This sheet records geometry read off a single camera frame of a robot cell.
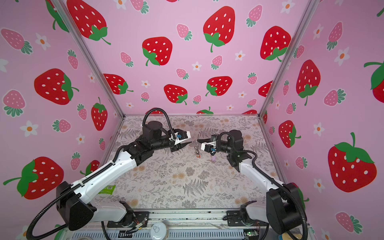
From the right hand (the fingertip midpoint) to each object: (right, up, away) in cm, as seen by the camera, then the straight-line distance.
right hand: (199, 137), depth 75 cm
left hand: (-5, +2, -4) cm, 7 cm away
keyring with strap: (-1, -8, +5) cm, 10 cm away
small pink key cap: (+10, -16, +23) cm, 29 cm away
